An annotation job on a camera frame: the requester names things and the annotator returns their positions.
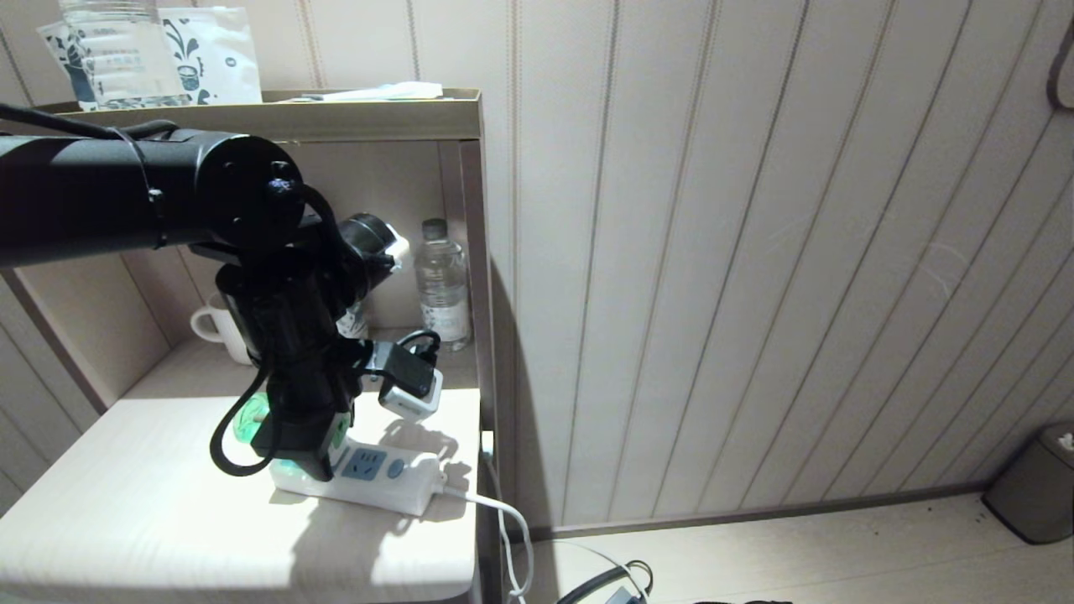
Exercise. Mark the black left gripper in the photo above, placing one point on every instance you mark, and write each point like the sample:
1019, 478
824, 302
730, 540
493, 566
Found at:
310, 415

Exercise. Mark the green mosquito repellent plug-in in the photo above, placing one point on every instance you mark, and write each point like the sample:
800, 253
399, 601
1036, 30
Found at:
341, 434

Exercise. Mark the white power strip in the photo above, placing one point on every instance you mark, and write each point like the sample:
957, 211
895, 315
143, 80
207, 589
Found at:
386, 482

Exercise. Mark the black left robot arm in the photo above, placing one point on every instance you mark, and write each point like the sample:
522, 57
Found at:
84, 197

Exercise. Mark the small water bottle black cap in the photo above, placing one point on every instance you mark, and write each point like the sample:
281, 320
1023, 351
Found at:
354, 323
443, 294

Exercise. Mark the white ribbed mug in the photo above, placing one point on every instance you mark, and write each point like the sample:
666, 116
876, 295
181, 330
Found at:
220, 331

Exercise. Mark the flat white paper packet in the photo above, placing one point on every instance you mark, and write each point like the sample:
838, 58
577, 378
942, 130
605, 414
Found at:
394, 91

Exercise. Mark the white printed bag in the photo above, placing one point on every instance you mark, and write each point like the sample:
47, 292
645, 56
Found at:
63, 50
226, 57

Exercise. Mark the large clear water bottle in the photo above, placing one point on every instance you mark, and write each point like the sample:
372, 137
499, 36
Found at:
126, 57

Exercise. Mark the grey trash bin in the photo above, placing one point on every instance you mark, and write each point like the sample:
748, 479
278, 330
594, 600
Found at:
1036, 491

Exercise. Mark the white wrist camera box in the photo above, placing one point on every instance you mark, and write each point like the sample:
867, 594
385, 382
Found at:
411, 398

